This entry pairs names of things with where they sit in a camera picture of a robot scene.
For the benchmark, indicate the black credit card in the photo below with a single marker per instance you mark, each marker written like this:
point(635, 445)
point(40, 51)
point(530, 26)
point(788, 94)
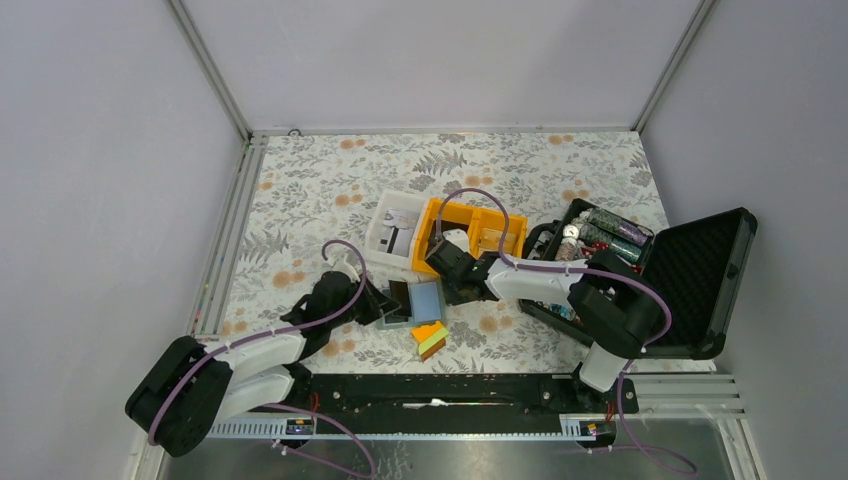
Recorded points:
point(399, 292)

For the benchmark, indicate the white plastic bin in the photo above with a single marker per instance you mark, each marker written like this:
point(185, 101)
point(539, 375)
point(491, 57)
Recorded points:
point(392, 199)

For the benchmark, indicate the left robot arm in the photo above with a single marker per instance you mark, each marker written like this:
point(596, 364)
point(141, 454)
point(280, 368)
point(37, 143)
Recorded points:
point(194, 386)

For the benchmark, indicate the yellow plastic divided bin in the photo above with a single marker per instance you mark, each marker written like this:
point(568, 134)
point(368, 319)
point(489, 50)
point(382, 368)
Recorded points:
point(483, 227)

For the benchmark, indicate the orange green sticky notes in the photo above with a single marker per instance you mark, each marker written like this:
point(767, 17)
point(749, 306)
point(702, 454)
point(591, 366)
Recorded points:
point(430, 338)

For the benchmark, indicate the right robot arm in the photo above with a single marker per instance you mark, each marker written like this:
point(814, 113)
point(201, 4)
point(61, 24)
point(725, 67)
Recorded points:
point(621, 313)

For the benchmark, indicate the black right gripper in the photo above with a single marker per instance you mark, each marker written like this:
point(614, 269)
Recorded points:
point(454, 299)

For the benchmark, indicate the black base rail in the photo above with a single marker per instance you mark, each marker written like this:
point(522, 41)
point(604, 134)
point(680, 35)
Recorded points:
point(454, 404)

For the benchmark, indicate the black poker chip case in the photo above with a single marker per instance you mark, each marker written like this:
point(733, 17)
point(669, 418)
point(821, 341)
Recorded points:
point(697, 268)

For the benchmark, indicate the green card holder wallet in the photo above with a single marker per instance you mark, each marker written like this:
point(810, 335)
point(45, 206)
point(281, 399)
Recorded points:
point(427, 305)

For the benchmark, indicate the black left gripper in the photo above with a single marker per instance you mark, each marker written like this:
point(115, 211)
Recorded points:
point(376, 304)

